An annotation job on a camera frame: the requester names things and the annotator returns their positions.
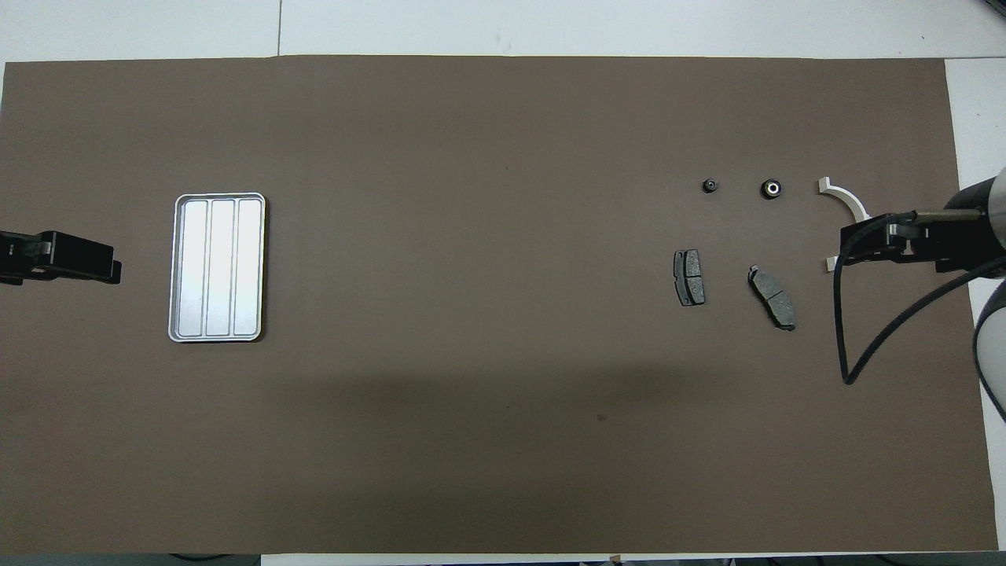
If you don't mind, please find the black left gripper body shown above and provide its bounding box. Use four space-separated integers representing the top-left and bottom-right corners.
0 230 44 285

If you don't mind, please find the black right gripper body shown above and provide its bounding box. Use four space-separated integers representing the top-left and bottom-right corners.
916 175 997 274

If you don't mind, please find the silver metal tray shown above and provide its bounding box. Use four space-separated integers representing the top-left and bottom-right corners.
167 192 267 344

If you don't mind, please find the long dark brake pad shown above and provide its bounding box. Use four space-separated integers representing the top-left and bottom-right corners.
747 264 797 332

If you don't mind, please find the short dark brake pad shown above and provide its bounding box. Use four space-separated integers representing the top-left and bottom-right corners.
673 249 707 307

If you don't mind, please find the brown table mat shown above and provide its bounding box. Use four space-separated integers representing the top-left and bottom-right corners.
0 55 999 555

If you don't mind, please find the white curved plastic bracket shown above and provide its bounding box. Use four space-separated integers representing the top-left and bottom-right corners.
817 177 872 274

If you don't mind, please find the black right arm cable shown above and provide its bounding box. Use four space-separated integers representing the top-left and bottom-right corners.
833 209 1006 386

